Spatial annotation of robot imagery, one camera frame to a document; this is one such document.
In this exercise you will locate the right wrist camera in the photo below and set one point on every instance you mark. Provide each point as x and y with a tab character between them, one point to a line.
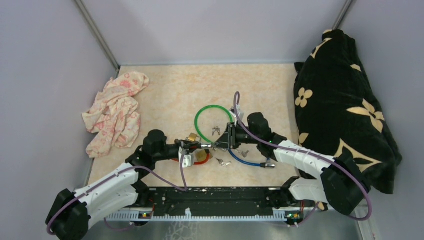
237	114

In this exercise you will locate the green cable lock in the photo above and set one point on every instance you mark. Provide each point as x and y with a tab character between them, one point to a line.
207	107

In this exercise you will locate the small brass padlock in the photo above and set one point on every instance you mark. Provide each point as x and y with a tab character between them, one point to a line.
192	137

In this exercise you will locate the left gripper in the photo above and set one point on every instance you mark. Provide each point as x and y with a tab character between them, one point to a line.
185	144

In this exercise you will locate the silver key bunch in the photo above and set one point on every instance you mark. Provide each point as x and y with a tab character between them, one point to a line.
223	163

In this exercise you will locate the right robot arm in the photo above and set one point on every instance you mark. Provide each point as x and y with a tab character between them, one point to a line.
336	180

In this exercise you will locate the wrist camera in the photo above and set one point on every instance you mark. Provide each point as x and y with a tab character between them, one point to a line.
185	158
237	114

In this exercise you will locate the black floral blanket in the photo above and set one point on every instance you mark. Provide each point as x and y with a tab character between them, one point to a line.
337	112

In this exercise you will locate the large brass padlock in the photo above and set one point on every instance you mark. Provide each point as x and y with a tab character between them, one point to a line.
201	155

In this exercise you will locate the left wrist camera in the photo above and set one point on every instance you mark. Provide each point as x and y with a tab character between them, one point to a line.
185	158

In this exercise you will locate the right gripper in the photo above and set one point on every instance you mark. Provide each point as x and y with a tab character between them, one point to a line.
228	139

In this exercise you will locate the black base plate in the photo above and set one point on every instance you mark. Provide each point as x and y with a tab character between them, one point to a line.
218	201

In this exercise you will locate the blue cable lock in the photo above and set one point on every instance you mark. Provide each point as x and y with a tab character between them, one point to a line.
265	165

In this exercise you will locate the red cable lock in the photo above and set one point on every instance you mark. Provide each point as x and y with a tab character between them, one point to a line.
206	146

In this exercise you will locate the green lock key pair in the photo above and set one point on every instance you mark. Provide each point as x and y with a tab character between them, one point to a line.
216	131

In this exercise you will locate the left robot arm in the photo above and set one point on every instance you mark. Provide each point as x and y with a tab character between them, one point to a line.
73	213

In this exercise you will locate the small key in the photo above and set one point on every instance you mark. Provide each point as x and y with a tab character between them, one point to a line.
244	153

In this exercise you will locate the pink patterned cloth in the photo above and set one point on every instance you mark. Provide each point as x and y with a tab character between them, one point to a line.
113	117

